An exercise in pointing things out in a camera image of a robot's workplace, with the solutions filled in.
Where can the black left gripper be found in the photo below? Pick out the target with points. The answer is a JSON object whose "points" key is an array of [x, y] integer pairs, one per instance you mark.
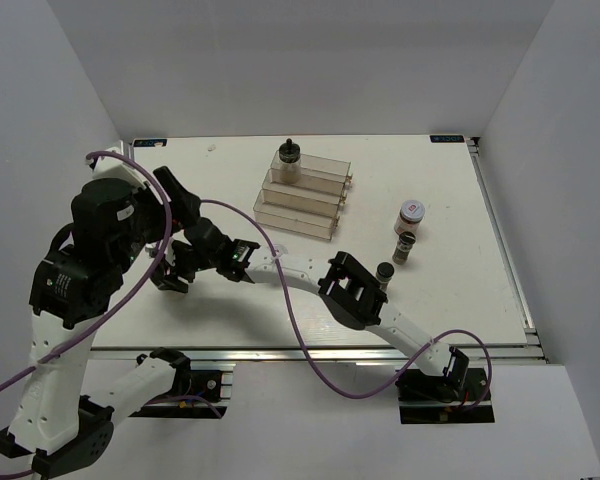
{"points": [[185, 205]]}

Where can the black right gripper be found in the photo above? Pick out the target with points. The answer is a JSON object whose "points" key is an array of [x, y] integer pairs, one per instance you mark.
{"points": [[169, 278]]}

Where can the white powder shaker bottle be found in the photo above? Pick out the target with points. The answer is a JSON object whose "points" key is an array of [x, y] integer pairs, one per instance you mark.
{"points": [[289, 155]]}

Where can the black-cap spice bottle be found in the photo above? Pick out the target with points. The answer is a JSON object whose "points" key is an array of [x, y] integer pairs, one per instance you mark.
{"points": [[384, 274]]}

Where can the black-cap pepper grinder bottle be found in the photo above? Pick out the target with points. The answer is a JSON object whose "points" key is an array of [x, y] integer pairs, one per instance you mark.
{"points": [[405, 242]]}

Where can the white-lid brown sauce jar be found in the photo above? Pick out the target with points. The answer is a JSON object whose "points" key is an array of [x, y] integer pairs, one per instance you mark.
{"points": [[410, 216]]}

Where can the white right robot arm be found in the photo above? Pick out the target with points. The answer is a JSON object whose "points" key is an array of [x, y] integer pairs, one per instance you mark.
{"points": [[352, 294]]}

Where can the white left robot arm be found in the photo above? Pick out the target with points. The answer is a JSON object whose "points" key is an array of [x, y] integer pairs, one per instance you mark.
{"points": [[61, 429]]}

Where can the dark logo sticker left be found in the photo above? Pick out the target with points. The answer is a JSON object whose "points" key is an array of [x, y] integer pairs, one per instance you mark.
{"points": [[150, 143]]}

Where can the dark logo sticker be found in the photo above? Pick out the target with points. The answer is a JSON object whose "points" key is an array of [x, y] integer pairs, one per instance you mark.
{"points": [[150, 143], [446, 138]]}

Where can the clear tiered acrylic organizer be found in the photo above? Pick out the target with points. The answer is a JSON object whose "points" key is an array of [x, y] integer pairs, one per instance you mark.
{"points": [[305, 197]]}

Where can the dark logo sticker right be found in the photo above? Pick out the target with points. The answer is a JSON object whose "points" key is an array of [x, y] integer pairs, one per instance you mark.
{"points": [[446, 138]]}

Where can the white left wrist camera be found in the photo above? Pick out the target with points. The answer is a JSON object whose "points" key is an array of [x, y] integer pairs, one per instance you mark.
{"points": [[109, 167]]}

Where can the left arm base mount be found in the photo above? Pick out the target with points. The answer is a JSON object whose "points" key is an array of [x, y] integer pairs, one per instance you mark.
{"points": [[195, 394]]}

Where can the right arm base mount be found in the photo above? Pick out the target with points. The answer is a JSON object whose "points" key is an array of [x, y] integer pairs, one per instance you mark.
{"points": [[425, 400]]}

